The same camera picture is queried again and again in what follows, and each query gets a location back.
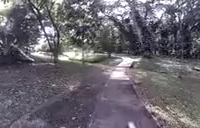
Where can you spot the green grass patch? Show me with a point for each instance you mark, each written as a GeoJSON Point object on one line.
{"type": "Point", "coordinates": [88, 57]}

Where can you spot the grey concrete slab path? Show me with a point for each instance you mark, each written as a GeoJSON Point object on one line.
{"type": "Point", "coordinates": [118, 103]}

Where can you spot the large tree with spreading roots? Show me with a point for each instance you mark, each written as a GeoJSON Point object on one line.
{"type": "Point", "coordinates": [11, 50]}

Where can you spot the wood of trees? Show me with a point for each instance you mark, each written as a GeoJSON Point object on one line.
{"type": "Point", "coordinates": [138, 30]}

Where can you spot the sparse grass ground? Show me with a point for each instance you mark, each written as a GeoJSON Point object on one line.
{"type": "Point", "coordinates": [174, 90]}

